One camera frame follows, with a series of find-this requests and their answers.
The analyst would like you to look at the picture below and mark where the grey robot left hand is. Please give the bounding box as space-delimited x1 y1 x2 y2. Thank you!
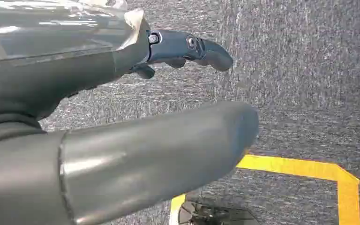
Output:
0 0 260 225

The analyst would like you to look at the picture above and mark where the yellow floor tape square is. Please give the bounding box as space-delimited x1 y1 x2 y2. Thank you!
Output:
168 154 360 225

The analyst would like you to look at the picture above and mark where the black robot foot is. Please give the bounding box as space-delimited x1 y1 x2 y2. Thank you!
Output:
178 200 259 225

